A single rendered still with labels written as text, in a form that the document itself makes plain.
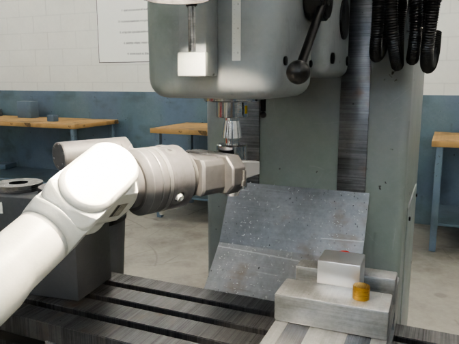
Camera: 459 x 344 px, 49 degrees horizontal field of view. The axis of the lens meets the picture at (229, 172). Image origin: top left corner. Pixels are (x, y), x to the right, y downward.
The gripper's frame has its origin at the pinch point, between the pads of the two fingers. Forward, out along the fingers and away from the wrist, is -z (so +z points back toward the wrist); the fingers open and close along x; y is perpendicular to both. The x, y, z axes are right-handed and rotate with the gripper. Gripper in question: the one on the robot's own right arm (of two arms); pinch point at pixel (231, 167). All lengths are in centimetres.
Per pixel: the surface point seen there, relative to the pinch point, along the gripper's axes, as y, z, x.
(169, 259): 119, -165, 236
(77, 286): 23.4, 13.6, 25.7
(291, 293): 15.3, 2.3, -14.3
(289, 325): 19.3, 3.8, -15.1
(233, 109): -9.0, 1.5, -1.9
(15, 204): 9.1, 19.7, 36.0
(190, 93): -11.4, 8.6, -0.6
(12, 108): 21, -199, 613
